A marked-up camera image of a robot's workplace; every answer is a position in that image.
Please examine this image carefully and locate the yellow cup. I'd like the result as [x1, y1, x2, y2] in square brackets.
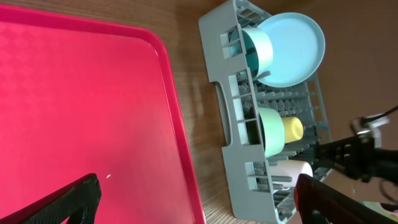
[282, 116, 304, 143]

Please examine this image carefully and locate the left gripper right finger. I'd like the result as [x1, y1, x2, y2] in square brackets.
[294, 174, 396, 224]

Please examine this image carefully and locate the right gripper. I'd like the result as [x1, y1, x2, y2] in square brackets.
[313, 135, 375, 183]

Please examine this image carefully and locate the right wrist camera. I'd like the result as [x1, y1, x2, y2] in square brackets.
[349, 113, 389, 149]

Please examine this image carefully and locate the green bowl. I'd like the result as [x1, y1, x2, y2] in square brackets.
[246, 107, 285, 158]

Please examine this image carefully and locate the grey dishwasher rack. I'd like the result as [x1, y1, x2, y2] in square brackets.
[198, 0, 331, 223]

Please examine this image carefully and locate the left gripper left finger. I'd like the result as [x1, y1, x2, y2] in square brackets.
[1, 173, 101, 224]

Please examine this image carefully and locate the pink cup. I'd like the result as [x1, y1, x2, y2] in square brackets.
[270, 159, 313, 190]

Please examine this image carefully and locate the red serving tray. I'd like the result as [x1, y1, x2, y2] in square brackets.
[1, 5, 205, 223]

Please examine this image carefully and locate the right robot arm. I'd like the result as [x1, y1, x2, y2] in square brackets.
[313, 136, 397, 185]

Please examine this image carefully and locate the light blue plate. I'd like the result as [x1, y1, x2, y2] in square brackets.
[258, 12, 325, 88]

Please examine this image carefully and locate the light blue rice bowl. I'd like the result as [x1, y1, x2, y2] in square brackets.
[223, 27, 274, 79]

